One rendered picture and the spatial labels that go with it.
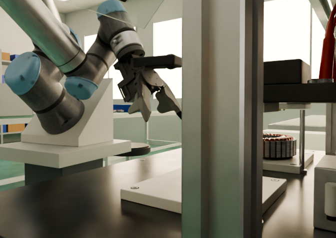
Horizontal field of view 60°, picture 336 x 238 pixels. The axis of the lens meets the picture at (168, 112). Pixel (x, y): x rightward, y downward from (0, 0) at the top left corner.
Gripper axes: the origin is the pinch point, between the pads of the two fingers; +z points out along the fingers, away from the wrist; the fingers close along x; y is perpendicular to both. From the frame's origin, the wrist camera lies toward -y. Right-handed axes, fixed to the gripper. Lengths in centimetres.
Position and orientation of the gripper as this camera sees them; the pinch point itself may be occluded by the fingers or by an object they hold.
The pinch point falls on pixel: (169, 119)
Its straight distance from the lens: 67.5
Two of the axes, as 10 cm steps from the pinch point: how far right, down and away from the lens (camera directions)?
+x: -5.5, 0.1, -8.4
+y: -7.3, 4.9, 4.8
